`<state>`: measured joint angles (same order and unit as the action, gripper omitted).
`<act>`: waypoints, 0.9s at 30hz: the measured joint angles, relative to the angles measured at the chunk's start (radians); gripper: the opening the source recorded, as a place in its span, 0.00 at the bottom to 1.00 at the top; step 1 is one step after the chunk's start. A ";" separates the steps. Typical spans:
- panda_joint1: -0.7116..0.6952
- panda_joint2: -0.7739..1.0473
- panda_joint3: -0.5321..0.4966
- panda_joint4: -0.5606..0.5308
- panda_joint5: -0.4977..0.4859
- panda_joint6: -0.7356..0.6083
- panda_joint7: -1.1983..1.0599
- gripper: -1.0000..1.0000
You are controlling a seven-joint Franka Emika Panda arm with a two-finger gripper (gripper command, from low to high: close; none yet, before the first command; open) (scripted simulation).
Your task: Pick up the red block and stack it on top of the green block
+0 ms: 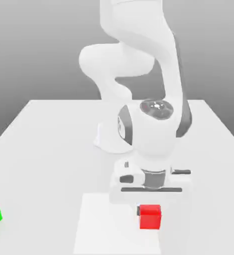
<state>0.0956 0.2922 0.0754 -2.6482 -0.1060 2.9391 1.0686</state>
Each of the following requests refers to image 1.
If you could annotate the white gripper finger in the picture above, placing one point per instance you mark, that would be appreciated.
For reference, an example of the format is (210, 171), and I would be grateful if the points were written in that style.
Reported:
(138, 211)

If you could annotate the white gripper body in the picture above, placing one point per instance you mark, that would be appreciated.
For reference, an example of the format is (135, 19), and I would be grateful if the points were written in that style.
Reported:
(129, 196)

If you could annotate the small red cube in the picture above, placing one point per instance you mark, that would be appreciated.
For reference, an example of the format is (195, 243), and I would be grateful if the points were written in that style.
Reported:
(150, 218)

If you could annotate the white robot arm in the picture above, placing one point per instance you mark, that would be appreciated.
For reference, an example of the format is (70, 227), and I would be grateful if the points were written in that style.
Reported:
(160, 59)

